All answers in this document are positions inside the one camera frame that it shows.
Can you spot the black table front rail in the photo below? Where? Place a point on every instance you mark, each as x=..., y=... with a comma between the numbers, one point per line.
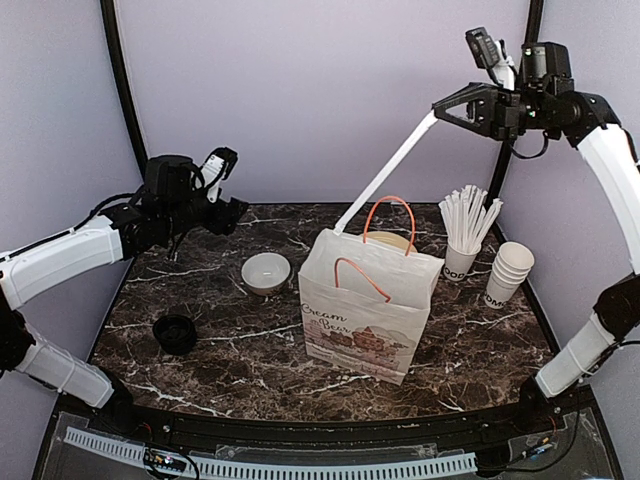
x=485, y=431

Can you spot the white ceramic bowl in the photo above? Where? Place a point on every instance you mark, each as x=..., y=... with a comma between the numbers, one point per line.
x=265, y=273

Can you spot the stack of black lids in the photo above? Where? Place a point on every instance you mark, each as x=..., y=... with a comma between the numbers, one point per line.
x=176, y=334

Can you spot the cream bear paper bag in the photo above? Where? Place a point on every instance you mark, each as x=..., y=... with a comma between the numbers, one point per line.
x=365, y=304

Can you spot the stack of white paper cups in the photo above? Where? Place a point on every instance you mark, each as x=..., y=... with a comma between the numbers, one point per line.
x=511, y=266

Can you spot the white straw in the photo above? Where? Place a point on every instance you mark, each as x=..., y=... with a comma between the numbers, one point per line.
x=401, y=153

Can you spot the grey slotted cable duct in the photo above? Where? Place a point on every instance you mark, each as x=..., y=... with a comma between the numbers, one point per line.
x=246, y=463

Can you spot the white wrapped straws bundle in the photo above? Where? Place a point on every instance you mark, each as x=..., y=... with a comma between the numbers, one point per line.
x=466, y=219

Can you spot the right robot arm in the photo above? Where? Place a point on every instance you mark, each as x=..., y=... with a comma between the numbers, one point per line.
x=539, y=94

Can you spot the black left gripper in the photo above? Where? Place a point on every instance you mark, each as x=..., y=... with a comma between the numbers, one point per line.
x=225, y=218

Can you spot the paper cup holding straws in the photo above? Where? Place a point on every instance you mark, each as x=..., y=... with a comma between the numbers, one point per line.
x=459, y=261

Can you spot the beige round plate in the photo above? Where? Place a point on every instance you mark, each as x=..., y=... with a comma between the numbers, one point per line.
x=393, y=240

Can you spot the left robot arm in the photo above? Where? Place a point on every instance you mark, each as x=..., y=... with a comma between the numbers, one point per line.
x=176, y=197

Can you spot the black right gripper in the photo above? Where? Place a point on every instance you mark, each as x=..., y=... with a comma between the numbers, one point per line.
x=497, y=113

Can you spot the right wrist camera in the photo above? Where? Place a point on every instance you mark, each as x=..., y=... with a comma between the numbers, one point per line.
x=491, y=55

